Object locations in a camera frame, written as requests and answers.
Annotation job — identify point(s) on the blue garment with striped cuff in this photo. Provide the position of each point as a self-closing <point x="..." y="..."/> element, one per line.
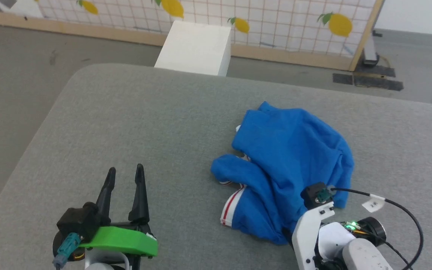
<point x="287" y="150"/>

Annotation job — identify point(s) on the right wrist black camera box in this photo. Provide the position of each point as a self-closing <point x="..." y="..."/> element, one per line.
<point x="313" y="195"/>

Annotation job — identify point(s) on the large black floor mat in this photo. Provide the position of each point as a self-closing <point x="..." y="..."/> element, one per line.
<point x="379" y="83"/>

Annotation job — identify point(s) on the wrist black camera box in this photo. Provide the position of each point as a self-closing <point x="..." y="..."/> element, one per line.
<point x="77" y="223"/>
<point x="313" y="195"/>

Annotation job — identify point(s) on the grey stand foot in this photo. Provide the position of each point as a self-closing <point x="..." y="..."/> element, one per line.
<point x="369" y="52"/>

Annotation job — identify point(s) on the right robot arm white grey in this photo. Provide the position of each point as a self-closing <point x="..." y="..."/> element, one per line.
<point x="362" y="257"/>

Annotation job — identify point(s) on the small black floor mat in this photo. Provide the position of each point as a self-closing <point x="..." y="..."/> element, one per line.
<point x="342" y="78"/>

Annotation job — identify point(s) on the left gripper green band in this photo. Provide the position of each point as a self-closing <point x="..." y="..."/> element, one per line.
<point x="122" y="240"/>

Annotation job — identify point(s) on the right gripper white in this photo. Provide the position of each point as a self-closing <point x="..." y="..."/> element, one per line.
<point x="306" y="236"/>

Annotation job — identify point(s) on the white box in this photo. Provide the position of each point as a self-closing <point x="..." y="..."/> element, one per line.
<point x="193" y="48"/>

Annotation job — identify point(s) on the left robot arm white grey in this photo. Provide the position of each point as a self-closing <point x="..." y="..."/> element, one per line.
<point x="103" y="262"/>

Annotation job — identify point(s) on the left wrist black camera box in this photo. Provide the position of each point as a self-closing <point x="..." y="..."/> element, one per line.
<point x="77" y="223"/>

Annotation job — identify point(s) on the lemon-patterned partition screen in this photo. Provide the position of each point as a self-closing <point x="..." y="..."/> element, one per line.
<point x="276" y="22"/>

